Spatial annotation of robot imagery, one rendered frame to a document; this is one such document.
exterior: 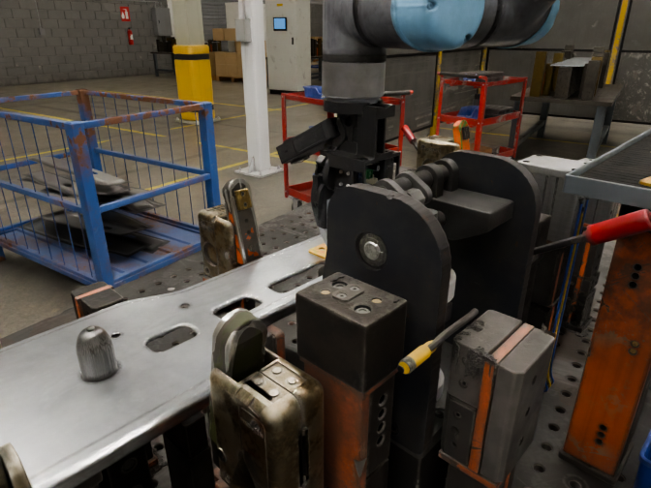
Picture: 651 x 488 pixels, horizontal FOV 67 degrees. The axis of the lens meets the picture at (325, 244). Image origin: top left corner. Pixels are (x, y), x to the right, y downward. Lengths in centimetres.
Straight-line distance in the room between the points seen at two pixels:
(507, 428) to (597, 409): 41
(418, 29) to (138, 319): 42
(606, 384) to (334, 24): 59
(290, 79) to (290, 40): 79
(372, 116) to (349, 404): 33
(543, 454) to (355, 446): 52
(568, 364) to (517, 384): 71
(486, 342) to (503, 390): 4
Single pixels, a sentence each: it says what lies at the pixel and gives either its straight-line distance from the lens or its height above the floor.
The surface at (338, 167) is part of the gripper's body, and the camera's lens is 61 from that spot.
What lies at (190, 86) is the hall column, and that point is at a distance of 787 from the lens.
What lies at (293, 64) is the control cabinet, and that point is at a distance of 1107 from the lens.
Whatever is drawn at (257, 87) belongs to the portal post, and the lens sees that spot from 479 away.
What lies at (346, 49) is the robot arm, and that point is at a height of 128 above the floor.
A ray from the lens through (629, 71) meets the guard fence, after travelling 798.
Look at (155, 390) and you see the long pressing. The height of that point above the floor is 100.
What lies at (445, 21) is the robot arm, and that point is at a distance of 49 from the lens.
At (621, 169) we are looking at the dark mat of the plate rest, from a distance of 63.
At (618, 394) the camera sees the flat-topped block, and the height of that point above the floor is 85.
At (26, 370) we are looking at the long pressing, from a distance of 57.
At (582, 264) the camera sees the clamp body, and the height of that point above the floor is 85.
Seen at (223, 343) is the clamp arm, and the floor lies 109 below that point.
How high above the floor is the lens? 130
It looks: 23 degrees down
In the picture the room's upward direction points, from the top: straight up
